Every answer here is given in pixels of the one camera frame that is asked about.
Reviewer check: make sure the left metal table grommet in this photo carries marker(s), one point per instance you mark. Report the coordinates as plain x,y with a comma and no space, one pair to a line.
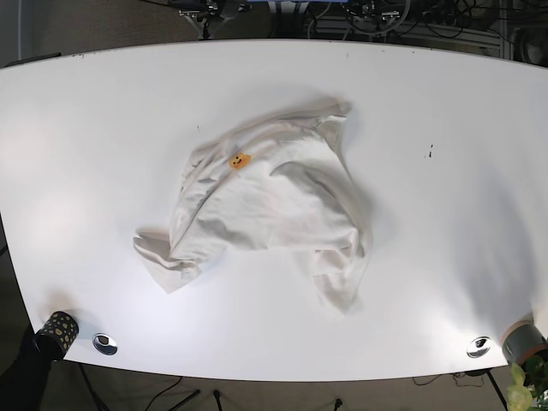
104,344

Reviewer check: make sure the grey plant pot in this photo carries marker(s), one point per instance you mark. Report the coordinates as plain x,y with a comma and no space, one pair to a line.
522,341

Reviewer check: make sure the black floral cup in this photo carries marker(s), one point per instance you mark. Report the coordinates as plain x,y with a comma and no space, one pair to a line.
56,336

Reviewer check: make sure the metal table grommet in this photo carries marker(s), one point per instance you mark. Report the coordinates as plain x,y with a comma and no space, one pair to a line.
478,347
104,344

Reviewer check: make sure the white T-shirt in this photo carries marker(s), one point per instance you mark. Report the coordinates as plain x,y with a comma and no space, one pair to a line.
276,184

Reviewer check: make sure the right metal table grommet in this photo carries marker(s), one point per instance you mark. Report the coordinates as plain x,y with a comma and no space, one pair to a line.
478,347

